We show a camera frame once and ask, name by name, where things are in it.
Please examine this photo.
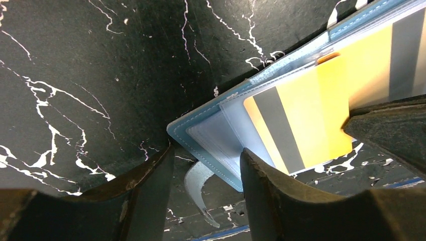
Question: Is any orange credit card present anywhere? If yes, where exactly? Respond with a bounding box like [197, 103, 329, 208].
[316, 7, 426, 110]
[243, 53, 352, 174]

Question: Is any blue card holder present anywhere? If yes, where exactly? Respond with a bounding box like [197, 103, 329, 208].
[166, 0, 426, 228]

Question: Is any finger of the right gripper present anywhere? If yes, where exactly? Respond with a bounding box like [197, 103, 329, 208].
[343, 94, 425, 179]

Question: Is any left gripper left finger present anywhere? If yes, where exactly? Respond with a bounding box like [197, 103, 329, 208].
[1, 146, 174, 240]

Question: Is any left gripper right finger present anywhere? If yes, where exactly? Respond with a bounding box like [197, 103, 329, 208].
[240, 148, 425, 240]

